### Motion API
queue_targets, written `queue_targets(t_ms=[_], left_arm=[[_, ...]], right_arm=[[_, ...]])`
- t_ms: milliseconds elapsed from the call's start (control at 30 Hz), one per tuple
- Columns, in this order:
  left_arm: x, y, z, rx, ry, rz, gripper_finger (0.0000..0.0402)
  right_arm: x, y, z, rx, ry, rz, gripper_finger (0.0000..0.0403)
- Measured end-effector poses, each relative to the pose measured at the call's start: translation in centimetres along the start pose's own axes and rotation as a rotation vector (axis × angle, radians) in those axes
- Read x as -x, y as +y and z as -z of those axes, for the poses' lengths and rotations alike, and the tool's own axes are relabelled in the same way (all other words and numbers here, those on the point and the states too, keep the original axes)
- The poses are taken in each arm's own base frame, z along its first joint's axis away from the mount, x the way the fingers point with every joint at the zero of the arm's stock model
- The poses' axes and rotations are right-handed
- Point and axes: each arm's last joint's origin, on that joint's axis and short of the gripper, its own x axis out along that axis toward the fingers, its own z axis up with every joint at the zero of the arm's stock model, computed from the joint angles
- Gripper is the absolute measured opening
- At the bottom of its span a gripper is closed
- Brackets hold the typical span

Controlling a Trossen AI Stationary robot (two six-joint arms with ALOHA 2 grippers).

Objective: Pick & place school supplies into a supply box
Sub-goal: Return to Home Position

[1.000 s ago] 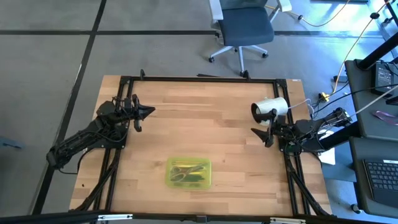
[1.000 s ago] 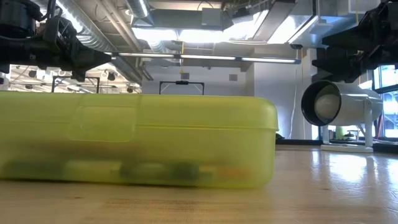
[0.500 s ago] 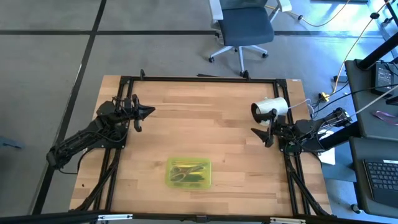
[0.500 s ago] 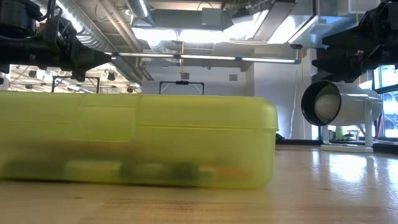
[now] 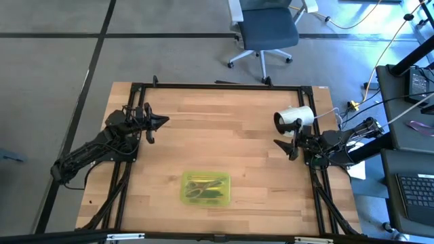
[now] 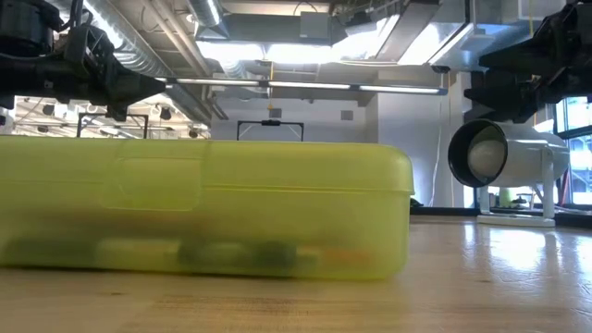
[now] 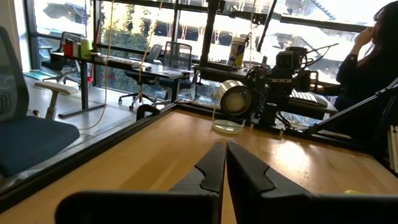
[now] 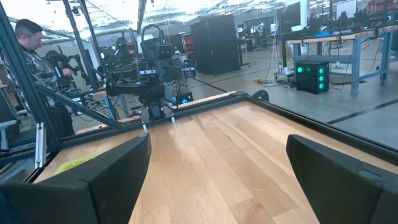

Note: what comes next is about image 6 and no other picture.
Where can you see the long light bar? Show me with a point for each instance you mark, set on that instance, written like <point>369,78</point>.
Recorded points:
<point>310,85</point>

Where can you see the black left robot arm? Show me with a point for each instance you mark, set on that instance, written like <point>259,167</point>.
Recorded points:
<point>23,28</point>

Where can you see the green container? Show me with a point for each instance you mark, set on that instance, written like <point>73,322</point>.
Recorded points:
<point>506,198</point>

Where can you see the yellow translucent supply box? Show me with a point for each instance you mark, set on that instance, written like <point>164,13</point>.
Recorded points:
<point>231,208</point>

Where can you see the white spotlight lamp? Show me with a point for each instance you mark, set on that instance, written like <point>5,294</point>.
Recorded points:
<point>522,152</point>

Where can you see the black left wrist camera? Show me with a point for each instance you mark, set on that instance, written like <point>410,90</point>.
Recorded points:
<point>88,44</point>

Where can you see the grey wall speaker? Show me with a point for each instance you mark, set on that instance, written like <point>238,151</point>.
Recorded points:
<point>347,115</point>

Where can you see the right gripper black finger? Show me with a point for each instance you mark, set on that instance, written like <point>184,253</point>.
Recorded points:
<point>499,99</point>

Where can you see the black gantry frame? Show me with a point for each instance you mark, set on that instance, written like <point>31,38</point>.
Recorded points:
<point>270,123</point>
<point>92,115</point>

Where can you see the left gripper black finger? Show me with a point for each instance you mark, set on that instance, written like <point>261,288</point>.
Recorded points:
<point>139,87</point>

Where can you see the black aluminium table frame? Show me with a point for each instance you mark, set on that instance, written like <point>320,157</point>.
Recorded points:
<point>444,211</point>

